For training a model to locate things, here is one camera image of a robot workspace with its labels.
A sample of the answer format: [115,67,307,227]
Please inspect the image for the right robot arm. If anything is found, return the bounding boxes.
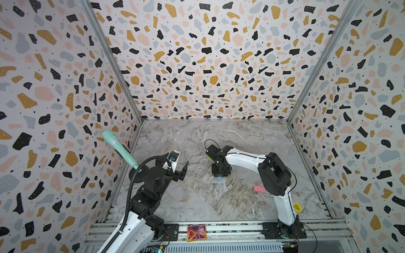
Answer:
[206,145,307,241]

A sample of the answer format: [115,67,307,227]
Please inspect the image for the aluminium front rail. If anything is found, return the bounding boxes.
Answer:
[83,219,356,253]

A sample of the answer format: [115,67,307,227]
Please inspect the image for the yellow round sticker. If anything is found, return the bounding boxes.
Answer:
[293,202,302,214]

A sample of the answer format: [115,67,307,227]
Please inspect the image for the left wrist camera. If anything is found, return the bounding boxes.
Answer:
[169,150,180,162]

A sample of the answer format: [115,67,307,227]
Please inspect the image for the pink block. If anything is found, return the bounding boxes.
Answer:
[254,186,266,193]

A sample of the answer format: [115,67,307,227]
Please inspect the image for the mint green toy microphone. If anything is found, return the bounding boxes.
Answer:
[102,130,139,169]

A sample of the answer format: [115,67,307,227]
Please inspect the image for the colourful card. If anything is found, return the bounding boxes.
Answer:
[187,225,207,242]

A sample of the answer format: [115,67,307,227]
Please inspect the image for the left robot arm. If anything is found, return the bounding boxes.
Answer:
[98,150,188,253]

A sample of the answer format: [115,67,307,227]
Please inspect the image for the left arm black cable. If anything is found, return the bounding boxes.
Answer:
[101,154,173,253]

